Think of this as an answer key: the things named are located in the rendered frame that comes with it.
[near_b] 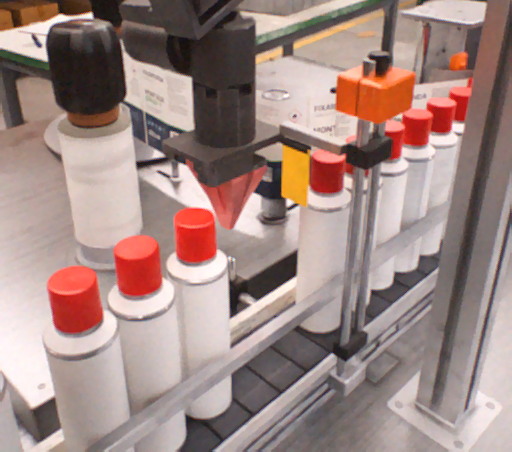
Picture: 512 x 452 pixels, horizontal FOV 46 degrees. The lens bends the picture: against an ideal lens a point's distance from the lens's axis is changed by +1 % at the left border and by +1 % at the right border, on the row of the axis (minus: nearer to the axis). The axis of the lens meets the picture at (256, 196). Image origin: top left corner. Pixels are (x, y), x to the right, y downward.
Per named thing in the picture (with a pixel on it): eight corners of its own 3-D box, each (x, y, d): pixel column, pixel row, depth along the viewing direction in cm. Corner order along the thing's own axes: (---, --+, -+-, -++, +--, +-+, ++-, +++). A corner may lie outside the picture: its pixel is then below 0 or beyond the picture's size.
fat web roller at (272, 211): (272, 205, 90) (274, 85, 81) (295, 216, 88) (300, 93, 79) (251, 216, 88) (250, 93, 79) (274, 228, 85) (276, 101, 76)
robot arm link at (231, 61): (226, 19, 47) (269, 7, 51) (163, 8, 51) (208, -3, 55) (228, 104, 50) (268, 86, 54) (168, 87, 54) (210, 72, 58)
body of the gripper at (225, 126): (161, 159, 56) (154, 81, 52) (240, 129, 62) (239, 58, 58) (208, 182, 52) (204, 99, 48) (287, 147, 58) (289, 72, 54)
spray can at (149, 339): (163, 405, 57) (144, 220, 47) (198, 438, 54) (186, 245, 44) (116, 438, 54) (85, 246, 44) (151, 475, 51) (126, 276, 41)
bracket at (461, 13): (448, 2, 95) (449, -4, 94) (517, 13, 88) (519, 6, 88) (399, 16, 86) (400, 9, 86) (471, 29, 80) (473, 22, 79)
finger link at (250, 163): (168, 232, 60) (161, 145, 55) (221, 207, 64) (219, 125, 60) (214, 260, 56) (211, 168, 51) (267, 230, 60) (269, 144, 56)
